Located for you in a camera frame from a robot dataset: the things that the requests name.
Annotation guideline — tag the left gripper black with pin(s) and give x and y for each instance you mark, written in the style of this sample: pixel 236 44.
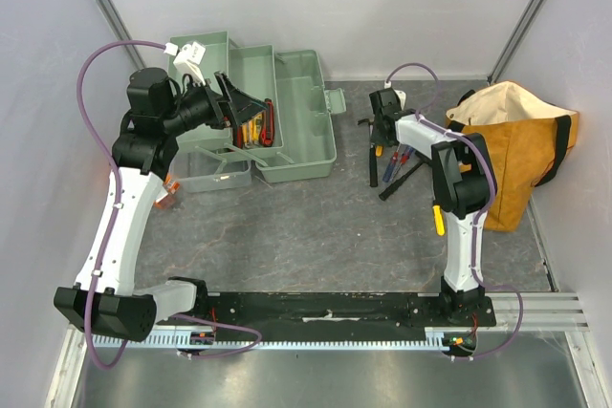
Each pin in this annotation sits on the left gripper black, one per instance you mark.
pixel 243 106

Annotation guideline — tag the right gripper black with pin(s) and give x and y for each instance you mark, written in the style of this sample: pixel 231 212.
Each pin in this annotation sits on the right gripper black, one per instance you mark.
pixel 375 128

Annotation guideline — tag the yellow black utility knife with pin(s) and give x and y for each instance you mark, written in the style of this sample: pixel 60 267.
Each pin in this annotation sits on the yellow black utility knife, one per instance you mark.
pixel 246 135
pixel 257 126

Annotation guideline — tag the red handle screwdriver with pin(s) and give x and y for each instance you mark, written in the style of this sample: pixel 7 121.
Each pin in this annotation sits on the red handle screwdriver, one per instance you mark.
pixel 391 166

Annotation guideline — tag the green translucent tool box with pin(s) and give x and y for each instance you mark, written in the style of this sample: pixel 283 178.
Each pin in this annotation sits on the green translucent tool box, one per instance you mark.
pixel 286 135

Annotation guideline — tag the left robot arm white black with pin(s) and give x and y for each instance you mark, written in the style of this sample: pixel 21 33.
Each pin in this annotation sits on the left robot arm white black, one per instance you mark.
pixel 103 299

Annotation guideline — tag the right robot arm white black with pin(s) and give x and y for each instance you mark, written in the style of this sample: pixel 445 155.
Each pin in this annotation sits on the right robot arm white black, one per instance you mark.
pixel 463 185

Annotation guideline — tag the black long tool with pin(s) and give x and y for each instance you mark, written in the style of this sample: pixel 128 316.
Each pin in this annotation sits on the black long tool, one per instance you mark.
pixel 394 187

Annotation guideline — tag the orange screw box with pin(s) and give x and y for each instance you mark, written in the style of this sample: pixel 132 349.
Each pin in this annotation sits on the orange screw box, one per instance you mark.
pixel 167 196

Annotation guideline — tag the mustard canvas tote bag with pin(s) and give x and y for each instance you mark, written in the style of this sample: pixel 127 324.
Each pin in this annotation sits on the mustard canvas tote bag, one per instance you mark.
pixel 528 139

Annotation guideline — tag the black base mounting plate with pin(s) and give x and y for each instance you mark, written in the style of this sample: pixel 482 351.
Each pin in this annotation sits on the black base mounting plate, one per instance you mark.
pixel 341 315

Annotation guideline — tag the hammer black handle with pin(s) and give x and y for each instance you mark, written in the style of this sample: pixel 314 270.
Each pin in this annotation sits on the hammer black handle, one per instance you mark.
pixel 372 157

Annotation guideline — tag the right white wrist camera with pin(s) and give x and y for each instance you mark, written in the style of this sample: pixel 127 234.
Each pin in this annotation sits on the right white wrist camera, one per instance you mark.
pixel 401 95

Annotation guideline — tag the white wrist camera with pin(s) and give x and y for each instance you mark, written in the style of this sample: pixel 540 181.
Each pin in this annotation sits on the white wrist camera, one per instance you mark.
pixel 187 59
pixel 401 95

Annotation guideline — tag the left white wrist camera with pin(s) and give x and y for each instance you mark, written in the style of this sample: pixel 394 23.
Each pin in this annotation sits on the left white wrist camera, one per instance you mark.
pixel 187 59

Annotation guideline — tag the blue grey cable duct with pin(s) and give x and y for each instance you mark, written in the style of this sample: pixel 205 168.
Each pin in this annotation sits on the blue grey cable duct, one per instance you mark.
pixel 186 339

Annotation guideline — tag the aluminium rail frame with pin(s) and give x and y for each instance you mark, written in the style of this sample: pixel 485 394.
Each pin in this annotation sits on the aluminium rail frame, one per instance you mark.
pixel 539 354

